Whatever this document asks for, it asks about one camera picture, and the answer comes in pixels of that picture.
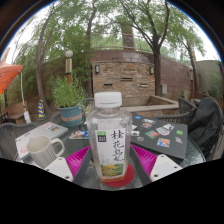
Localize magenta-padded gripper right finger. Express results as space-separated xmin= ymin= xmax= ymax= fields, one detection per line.
xmin=129 ymin=144 xmax=184 ymax=186

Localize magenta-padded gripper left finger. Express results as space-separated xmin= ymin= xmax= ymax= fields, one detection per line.
xmin=43 ymin=145 xmax=93 ymax=187

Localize clear white-capped drink bottle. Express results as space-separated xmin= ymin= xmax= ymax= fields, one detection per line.
xmin=85 ymin=91 xmax=133 ymax=183

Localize white ribbed mug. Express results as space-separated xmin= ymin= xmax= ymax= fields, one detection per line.
xmin=26 ymin=134 xmax=66 ymax=169

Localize black laptop with stickers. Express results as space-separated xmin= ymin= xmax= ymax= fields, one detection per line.
xmin=130 ymin=112 xmax=189 ymax=161

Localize flat round red coaster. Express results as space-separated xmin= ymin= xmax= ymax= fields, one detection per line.
xmin=99 ymin=163 xmax=136 ymax=188

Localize small blue printed card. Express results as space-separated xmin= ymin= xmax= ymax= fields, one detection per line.
xmin=68 ymin=130 xmax=90 ymax=140

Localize silver laptop with stickers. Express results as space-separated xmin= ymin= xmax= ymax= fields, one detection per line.
xmin=14 ymin=121 xmax=69 ymax=160

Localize blue yellow striped cone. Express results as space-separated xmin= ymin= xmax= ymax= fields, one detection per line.
xmin=37 ymin=99 xmax=46 ymax=118

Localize black backpack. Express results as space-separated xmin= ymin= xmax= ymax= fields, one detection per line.
xmin=188 ymin=96 xmax=224 ymax=158

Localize wooden bench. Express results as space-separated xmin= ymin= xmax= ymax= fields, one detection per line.
xmin=3 ymin=101 xmax=28 ymax=123

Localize green plant in blue pot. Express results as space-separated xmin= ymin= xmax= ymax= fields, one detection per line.
xmin=51 ymin=74 xmax=88 ymax=127

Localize tree with thin leaning trunk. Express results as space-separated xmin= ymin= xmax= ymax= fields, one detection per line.
xmin=14 ymin=6 xmax=98 ymax=118

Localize tree with dark trunk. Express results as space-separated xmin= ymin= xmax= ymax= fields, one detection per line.
xmin=116 ymin=0 xmax=206 ymax=98

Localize orange canopy with white pole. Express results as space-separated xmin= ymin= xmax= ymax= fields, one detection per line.
xmin=0 ymin=61 xmax=33 ymax=124

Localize wooden globe lamp post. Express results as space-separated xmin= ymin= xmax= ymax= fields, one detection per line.
xmin=188 ymin=64 xmax=196 ymax=99
xmin=64 ymin=49 xmax=74 ymax=84

